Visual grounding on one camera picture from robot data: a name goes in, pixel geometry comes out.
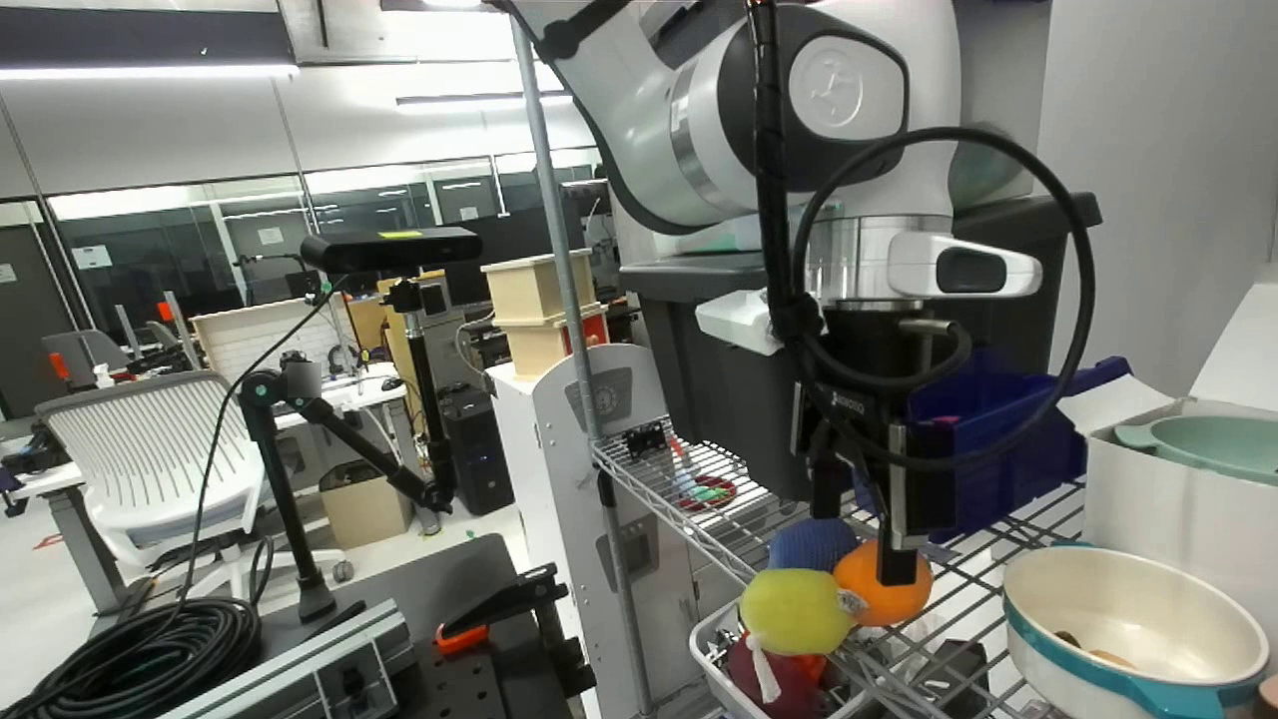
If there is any red items lower shelf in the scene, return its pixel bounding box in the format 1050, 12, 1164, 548
722, 638, 828, 719

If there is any packet of coloured foam balls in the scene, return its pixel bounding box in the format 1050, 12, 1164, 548
738, 518, 935, 655

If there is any black stereo camera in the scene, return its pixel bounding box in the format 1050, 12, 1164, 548
298, 226, 482, 274

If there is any coiled black cable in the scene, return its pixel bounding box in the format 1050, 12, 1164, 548
0, 595, 269, 719

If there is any black mounting table with clamps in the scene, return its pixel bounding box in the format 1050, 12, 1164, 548
158, 536, 596, 719

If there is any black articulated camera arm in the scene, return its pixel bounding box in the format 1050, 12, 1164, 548
236, 270, 455, 626

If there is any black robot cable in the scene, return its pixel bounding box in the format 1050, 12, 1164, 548
747, 0, 1102, 470

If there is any metal wire shelf rack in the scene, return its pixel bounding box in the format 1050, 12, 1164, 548
506, 0, 1112, 719

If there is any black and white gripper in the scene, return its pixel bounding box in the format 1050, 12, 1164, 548
787, 297, 971, 588

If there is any grey mesh office chair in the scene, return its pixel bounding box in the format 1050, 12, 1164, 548
35, 371, 269, 614

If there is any white open cardboard box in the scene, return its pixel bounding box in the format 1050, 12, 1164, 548
1064, 270, 1278, 636

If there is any blue plastic crate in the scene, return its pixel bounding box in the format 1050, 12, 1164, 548
905, 351, 1085, 544

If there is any beige wooden organiser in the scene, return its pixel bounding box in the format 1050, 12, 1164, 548
482, 250, 612, 379

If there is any white bowl with teal rim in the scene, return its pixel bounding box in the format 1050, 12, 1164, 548
1001, 548, 1271, 719

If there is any large dark grey tote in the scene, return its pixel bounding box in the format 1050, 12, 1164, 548
619, 201, 1068, 498

